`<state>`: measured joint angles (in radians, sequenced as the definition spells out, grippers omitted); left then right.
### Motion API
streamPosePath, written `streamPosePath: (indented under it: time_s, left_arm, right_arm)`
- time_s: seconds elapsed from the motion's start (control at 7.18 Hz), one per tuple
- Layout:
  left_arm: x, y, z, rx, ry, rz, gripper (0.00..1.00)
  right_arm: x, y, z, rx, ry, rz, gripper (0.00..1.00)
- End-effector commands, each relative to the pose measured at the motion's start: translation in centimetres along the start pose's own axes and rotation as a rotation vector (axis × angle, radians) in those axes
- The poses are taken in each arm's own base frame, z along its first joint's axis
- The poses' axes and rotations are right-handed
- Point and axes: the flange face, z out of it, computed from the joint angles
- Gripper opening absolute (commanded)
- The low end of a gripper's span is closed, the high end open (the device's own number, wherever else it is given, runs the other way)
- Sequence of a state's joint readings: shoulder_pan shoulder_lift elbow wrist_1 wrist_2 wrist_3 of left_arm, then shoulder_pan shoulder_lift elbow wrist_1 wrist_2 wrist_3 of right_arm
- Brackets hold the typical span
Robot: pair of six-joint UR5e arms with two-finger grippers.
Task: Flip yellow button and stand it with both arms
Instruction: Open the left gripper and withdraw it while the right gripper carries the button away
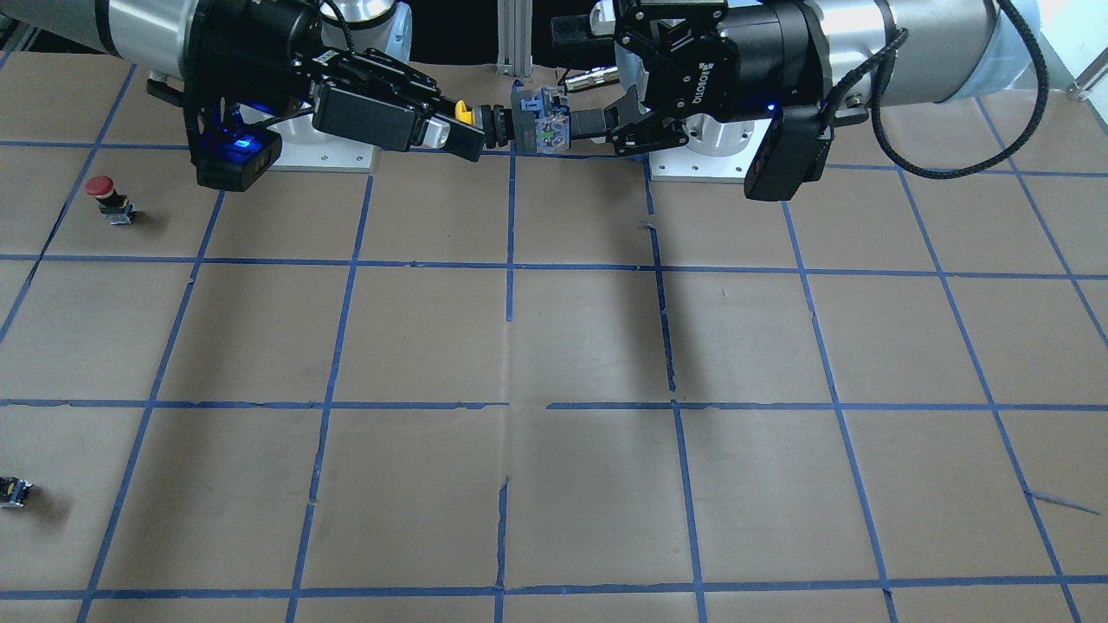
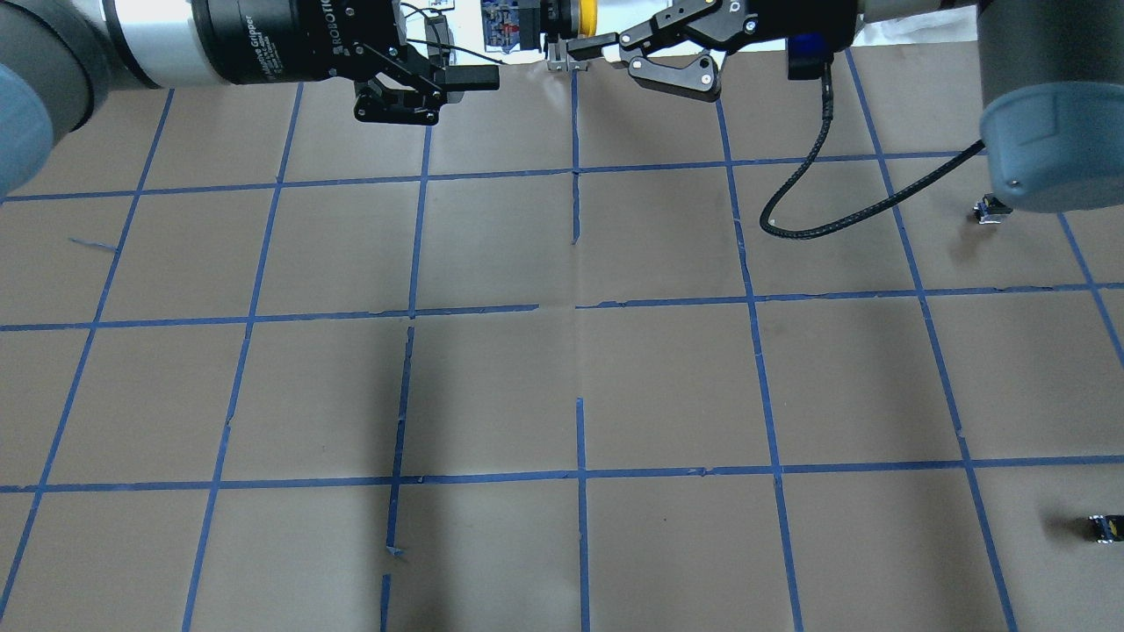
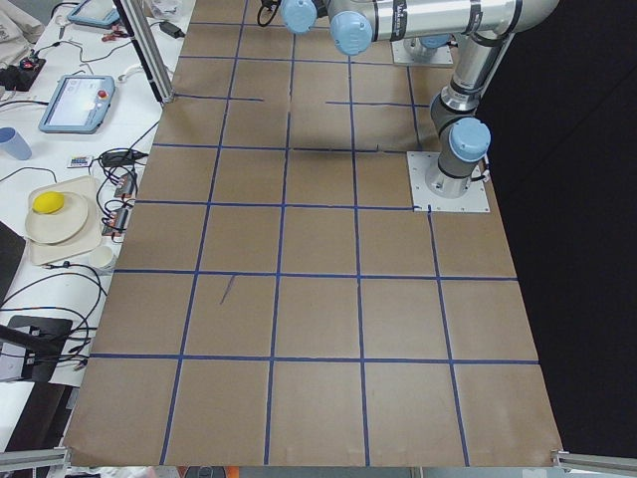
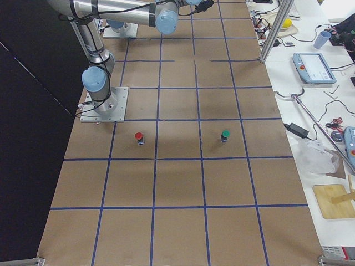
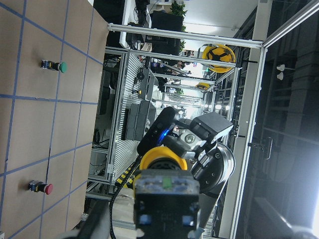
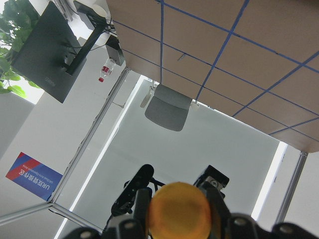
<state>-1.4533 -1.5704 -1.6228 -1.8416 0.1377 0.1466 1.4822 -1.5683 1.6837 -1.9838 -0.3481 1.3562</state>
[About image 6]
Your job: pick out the black box on desk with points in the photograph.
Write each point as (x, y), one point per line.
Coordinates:
(114, 50)

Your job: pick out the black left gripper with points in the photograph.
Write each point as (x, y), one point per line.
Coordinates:
(145, 175)

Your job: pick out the green potted plant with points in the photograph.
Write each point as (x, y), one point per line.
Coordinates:
(17, 21)

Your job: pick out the plastic water bottle red cap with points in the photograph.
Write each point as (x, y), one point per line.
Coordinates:
(107, 69)

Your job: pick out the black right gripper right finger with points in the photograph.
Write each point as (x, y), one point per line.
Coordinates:
(218, 210)

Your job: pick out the blue red sign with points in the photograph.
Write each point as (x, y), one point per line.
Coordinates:
(34, 176)

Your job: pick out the black computer monitor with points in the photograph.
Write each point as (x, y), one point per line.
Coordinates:
(52, 57)

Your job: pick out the grey office chair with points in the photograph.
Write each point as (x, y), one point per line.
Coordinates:
(166, 107)

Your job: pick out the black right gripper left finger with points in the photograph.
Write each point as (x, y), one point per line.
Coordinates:
(142, 202)

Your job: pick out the yellow push button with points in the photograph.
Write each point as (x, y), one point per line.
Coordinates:
(179, 211)

